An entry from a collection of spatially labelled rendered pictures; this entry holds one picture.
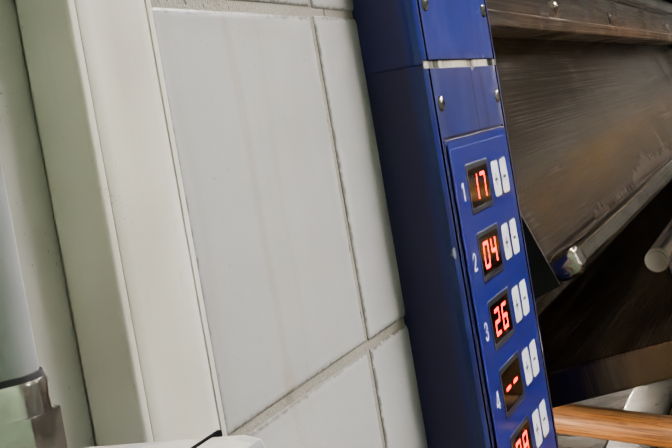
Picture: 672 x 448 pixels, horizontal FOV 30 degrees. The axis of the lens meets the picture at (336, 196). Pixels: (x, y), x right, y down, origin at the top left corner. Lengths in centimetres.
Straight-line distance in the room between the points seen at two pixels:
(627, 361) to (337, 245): 34
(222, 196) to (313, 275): 8
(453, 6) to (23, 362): 46
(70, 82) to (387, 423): 29
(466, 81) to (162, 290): 35
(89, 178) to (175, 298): 5
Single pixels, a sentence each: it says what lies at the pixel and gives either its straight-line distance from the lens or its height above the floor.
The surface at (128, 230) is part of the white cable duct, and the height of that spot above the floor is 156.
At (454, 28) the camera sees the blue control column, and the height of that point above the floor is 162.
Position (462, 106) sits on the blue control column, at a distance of 66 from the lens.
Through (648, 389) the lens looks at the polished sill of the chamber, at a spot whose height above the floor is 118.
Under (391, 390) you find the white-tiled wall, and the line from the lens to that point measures 59.
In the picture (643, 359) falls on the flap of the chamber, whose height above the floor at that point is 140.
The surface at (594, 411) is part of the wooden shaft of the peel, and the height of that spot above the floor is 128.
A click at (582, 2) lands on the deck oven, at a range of 136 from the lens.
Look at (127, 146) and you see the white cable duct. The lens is 36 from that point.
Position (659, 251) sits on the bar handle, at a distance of 85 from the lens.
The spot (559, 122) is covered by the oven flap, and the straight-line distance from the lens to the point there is 114.
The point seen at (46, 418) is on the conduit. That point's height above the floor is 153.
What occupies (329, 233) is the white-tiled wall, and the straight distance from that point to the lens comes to 54.
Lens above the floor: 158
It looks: 3 degrees down
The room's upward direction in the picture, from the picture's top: 10 degrees counter-clockwise
